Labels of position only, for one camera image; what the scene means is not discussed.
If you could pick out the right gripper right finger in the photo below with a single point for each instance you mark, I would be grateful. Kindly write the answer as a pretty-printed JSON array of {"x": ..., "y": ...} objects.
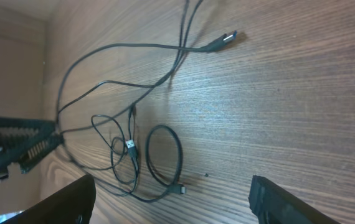
[{"x": 272, "y": 204}]

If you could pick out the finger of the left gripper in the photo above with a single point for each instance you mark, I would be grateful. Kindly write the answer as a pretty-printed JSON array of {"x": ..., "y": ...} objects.
[{"x": 26, "y": 142}]

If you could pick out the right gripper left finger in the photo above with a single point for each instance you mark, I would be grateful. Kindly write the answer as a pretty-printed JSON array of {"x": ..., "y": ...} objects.
[{"x": 72, "y": 204}]

